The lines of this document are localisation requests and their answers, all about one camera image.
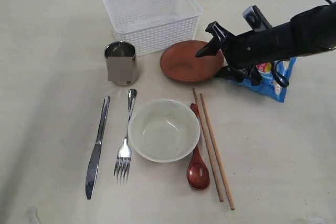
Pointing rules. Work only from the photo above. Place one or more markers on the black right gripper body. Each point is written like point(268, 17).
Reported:
point(245, 51)

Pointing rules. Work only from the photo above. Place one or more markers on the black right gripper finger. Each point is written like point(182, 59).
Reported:
point(211, 48)
point(229, 74)

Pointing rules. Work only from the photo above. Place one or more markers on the brown wooden plate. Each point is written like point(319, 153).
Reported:
point(179, 63)

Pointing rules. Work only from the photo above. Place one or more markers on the blue Lay's chips bag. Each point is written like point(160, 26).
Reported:
point(268, 85)

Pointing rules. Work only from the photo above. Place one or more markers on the light wooden chopstick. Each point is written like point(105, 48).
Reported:
point(207, 142)
point(217, 154)

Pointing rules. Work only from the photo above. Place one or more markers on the white perforated plastic basket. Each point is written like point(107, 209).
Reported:
point(153, 25)

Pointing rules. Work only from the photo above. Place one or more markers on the white ceramic bowl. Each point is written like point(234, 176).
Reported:
point(164, 131)

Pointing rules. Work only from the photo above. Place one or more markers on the shiny stainless steel cup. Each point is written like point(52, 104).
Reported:
point(120, 57)

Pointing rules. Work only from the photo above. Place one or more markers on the dark red wooden spoon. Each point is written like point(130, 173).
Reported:
point(197, 172)

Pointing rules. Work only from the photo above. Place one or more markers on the silver metal fork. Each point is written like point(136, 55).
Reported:
point(124, 154)

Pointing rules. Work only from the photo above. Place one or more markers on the silver metal knife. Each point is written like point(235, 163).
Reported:
point(93, 165)

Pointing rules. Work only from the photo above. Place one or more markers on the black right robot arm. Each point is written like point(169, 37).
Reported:
point(308, 33)

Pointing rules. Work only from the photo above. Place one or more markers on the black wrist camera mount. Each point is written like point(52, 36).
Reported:
point(255, 19)

